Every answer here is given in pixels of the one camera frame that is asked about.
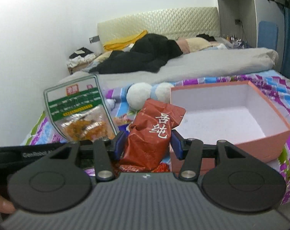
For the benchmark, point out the wooden nightstand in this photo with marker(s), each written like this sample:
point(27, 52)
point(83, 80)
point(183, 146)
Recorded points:
point(79, 67)

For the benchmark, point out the pink open storage box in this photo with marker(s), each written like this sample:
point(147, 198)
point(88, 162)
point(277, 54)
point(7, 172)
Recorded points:
point(234, 111)

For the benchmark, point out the beige pillow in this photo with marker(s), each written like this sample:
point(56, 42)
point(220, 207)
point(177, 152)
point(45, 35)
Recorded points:
point(193, 45)

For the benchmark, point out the colourful floral bed sheet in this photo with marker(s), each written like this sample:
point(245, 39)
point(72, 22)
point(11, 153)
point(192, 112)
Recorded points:
point(274, 88)

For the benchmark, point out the cream quilted headboard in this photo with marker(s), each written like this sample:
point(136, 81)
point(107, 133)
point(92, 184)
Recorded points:
point(173, 23)

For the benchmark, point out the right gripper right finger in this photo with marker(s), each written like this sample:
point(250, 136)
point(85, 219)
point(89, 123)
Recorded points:
point(191, 152)

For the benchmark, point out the yellow folded blanket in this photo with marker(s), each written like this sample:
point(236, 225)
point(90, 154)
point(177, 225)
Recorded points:
point(121, 43)

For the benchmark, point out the clothes pile on nightstand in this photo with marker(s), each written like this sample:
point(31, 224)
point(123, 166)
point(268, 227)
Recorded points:
point(80, 56)

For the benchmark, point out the white blue plush toy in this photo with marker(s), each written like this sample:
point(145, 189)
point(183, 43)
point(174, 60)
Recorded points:
point(136, 94)

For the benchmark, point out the wall socket plate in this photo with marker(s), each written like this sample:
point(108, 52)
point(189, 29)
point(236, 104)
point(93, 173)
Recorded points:
point(94, 39)

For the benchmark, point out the dark red snack bag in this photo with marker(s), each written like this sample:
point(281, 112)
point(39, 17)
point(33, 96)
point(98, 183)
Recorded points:
point(149, 137)

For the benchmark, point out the grey white wardrobe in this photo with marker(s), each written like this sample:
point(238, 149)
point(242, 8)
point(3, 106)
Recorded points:
point(242, 17)

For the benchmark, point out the blue foam pad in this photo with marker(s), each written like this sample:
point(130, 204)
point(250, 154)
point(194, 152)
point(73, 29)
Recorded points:
point(267, 35)

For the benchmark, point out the black jacket on bed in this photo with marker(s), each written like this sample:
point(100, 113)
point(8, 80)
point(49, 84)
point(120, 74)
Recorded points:
point(149, 54)

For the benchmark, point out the person's left hand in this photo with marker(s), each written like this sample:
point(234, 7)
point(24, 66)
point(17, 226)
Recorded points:
point(6, 206)

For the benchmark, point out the green label snack pouch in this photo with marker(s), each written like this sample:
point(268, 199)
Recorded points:
point(78, 109)

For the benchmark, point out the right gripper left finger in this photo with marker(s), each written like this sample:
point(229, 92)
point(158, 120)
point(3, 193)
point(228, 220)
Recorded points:
point(106, 151)

